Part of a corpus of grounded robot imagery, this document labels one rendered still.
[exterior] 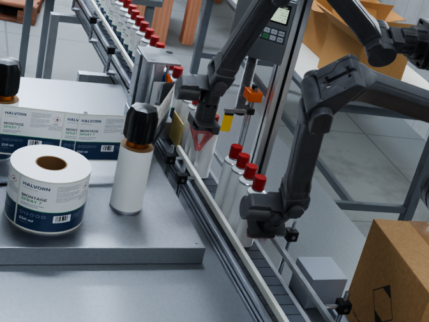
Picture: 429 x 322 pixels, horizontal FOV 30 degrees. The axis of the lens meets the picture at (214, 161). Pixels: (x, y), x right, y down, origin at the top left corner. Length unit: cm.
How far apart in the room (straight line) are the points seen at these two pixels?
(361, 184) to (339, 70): 335
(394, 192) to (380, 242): 301
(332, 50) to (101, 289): 234
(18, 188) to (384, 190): 322
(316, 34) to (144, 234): 244
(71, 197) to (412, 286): 83
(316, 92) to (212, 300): 67
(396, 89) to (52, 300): 90
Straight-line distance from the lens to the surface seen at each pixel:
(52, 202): 198
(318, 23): 432
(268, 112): 231
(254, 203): 187
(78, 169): 203
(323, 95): 153
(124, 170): 210
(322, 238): 239
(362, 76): 153
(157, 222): 215
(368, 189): 484
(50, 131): 226
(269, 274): 205
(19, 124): 225
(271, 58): 226
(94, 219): 211
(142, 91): 259
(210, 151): 238
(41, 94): 293
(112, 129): 229
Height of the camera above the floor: 196
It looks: 25 degrees down
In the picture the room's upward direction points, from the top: 14 degrees clockwise
